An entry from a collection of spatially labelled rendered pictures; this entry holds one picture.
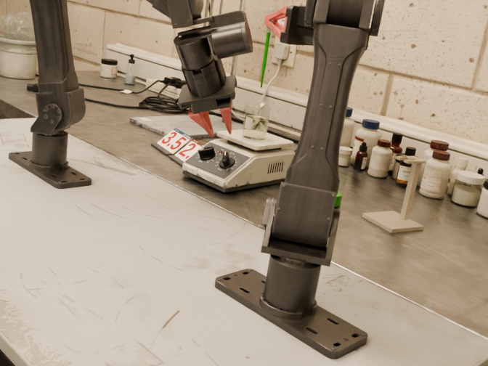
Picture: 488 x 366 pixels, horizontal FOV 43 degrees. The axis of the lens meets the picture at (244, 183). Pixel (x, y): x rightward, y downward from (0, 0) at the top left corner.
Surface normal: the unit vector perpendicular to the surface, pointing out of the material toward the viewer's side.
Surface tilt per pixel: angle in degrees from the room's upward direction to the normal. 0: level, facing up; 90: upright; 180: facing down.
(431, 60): 90
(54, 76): 77
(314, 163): 71
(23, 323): 0
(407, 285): 0
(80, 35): 90
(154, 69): 90
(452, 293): 0
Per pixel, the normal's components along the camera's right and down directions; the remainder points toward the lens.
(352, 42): -0.13, -0.07
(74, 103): 0.99, 0.00
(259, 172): 0.71, 0.30
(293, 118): -0.70, 0.11
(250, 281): 0.14, -0.95
